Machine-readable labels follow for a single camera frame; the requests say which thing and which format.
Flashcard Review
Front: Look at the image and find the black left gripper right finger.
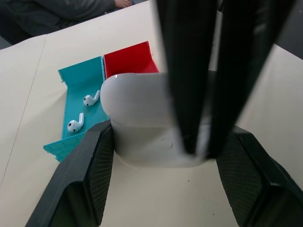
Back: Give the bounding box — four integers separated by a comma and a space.
216, 125, 303, 227

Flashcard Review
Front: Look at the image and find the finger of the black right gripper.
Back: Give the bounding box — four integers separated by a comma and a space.
205, 0, 297, 159
154, 0, 220, 155

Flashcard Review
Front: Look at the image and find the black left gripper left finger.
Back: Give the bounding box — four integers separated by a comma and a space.
24, 120, 115, 227

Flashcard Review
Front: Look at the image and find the white earbud case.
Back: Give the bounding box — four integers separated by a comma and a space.
100, 72, 217, 169

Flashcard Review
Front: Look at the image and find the white earbud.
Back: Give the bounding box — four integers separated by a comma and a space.
67, 112, 85, 133
83, 89, 101, 106

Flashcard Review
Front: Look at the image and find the red plastic tray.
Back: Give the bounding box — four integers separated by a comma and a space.
103, 41, 160, 80

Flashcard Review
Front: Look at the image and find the blue plastic tray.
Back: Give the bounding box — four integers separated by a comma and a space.
43, 55, 112, 164

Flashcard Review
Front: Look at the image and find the person in grey clothing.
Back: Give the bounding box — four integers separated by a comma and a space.
0, 0, 132, 46

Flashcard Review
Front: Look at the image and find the black office chair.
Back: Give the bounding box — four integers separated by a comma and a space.
0, 4, 32, 46

